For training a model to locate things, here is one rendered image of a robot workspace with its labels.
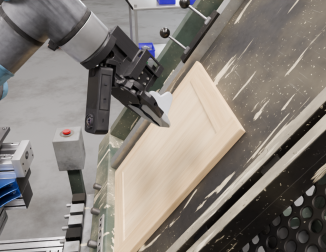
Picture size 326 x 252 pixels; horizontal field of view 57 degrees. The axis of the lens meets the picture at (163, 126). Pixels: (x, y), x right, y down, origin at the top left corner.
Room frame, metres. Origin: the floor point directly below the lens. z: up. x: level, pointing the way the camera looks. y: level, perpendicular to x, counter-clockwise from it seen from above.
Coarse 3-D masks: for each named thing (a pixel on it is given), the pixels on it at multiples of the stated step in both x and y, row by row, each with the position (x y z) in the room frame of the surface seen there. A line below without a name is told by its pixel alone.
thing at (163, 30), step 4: (164, 28) 1.08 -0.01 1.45; (160, 32) 1.07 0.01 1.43; (164, 32) 1.07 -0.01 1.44; (168, 32) 1.07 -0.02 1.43; (164, 36) 1.07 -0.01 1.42; (168, 36) 1.07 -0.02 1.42; (172, 40) 1.07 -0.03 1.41; (176, 40) 1.06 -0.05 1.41; (180, 44) 1.05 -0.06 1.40; (184, 48) 1.04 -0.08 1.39; (188, 48) 1.03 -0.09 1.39; (184, 52) 1.03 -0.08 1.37
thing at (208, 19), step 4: (180, 0) 1.08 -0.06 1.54; (184, 0) 1.08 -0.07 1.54; (188, 0) 1.08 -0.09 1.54; (180, 4) 1.08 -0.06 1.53; (184, 4) 1.07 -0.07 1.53; (188, 4) 1.08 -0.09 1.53; (184, 8) 1.09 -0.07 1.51; (192, 8) 1.07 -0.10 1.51; (196, 12) 1.07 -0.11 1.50; (200, 16) 1.06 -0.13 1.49; (204, 16) 1.06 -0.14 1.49; (208, 16) 1.05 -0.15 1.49; (208, 20) 1.04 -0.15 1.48
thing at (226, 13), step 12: (228, 0) 1.04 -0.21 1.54; (240, 0) 1.04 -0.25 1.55; (228, 12) 1.03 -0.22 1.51; (216, 24) 1.03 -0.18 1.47; (204, 36) 1.02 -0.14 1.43; (216, 36) 1.03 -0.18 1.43; (204, 48) 1.02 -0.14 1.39; (192, 60) 1.02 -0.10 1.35; (180, 72) 1.01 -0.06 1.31; (168, 84) 1.02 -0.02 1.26; (144, 120) 1.00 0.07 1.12; (132, 132) 1.01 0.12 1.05; (132, 144) 0.99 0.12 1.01; (120, 156) 0.98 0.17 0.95
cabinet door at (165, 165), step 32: (192, 96) 0.85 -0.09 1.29; (160, 128) 0.89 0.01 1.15; (192, 128) 0.72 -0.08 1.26; (224, 128) 0.61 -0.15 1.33; (128, 160) 0.92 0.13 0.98; (160, 160) 0.74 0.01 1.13; (192, 160) 0.61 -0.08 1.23; (128, 192) 0.76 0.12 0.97; (160, 192) 0.62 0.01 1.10; (128, 224) 0.63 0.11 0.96; (160, 224) 0.54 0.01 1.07
